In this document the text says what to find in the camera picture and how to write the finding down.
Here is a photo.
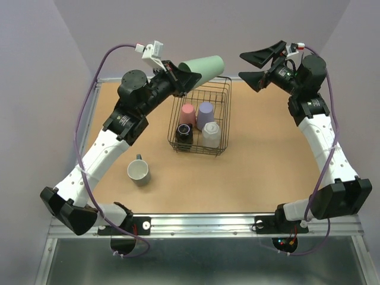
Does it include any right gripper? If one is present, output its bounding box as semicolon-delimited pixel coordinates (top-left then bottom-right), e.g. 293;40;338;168
238;40;303;96

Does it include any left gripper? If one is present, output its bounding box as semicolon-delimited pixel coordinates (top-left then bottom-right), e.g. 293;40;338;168
140;60;202;117

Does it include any green cup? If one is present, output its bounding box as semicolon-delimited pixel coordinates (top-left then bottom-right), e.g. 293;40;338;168
183;55;225;89

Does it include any pink cup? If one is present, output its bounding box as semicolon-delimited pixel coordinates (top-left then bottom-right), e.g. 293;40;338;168
179;104;196;126

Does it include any lavender cup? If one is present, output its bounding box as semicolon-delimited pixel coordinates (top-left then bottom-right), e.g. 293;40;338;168
197;102;214;131

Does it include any black mug white inside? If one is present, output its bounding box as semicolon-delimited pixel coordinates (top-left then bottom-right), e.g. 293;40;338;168
175;123;194;151

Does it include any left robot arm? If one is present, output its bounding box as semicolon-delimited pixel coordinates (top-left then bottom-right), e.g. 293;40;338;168
40;61;202;235

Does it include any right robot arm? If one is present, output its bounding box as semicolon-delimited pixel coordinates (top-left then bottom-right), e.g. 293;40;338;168
239;40;372;233

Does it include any grey mug white inside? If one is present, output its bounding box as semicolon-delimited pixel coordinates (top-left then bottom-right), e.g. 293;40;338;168
127;154;151;187

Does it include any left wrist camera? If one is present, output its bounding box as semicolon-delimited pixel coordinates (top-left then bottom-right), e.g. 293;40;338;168
135;40;166;70

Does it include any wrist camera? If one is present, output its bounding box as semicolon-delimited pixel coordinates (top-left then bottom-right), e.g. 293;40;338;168
135;40;166;70
284;42;305;60

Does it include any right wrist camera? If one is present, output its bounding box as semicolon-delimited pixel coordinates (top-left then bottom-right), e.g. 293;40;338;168
284;42;305;60

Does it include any black wire dish rack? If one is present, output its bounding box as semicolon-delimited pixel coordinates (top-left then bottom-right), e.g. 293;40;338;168
167;76;232;156

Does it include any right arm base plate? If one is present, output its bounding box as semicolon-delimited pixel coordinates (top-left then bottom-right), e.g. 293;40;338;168
251;214;309;235

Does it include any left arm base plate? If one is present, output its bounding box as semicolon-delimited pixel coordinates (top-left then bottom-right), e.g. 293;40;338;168
93;214;151;236

